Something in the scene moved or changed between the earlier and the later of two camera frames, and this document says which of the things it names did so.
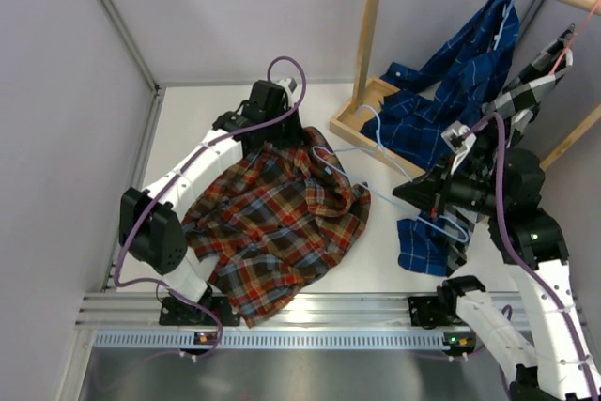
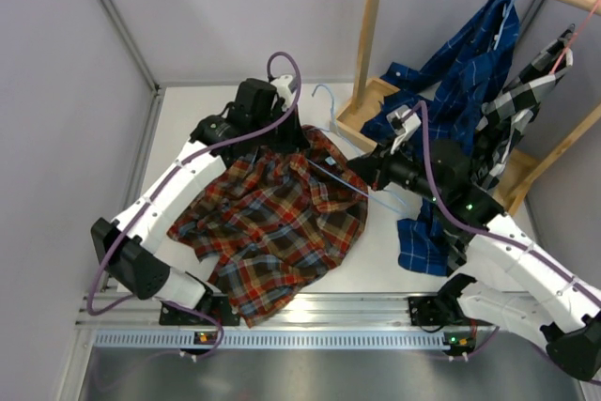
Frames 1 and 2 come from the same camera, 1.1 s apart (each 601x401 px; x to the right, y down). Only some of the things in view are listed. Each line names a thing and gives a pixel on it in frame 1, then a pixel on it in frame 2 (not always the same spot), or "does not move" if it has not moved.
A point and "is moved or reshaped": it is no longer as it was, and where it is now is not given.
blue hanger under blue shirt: x=509 y=7 does not move
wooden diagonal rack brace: x=571 y=138 does not move
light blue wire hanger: x=407 y=170 is moved or reshaped
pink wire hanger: x=576 y=35 does not move
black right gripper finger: x=425 y=192 to x=367 y=168
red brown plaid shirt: x=274 y=220 does not move
